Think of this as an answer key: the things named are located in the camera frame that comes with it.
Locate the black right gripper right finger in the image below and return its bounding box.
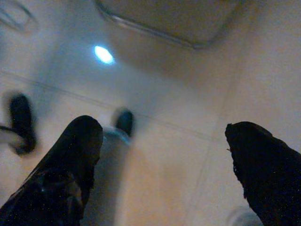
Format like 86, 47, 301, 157
225, 121, 301, 226

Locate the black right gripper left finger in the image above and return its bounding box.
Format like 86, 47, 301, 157
0, 115, 103, 226

